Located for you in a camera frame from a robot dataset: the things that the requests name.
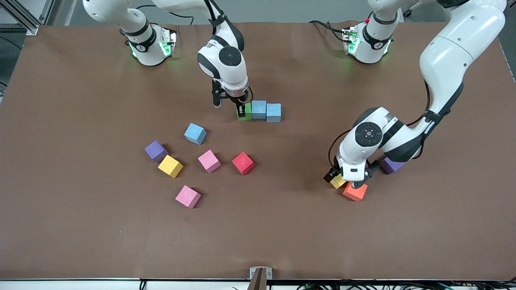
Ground purple foam cube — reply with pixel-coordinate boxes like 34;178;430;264
381;157;406;175
144;140;169;163

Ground red foam cube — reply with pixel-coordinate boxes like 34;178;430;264
232;151;255;176

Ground orange foam cube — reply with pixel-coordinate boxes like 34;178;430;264
343;182;368;202

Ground tangled black cable bundle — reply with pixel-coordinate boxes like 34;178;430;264
296;281;516;290

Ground aluminium frame profile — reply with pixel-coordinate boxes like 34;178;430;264
0;0;55;36

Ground black base cable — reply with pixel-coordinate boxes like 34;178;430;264
308;19;348;43
135;5;195;27

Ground grey metal bracket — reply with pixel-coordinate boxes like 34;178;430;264
249;267;273;281

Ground white table edge rail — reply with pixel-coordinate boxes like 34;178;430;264
0;278;516;290

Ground pink foam cube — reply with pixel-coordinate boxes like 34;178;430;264
198;149;221;174
175;185;201;209

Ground blue foam cube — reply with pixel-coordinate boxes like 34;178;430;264
251;100;267;120
184;123;207;145
266;103;282;123

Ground brown table cover sheet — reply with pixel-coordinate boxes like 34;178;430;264
0;20;516;280

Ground green foam cube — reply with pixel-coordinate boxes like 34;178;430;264
237;102;253;122

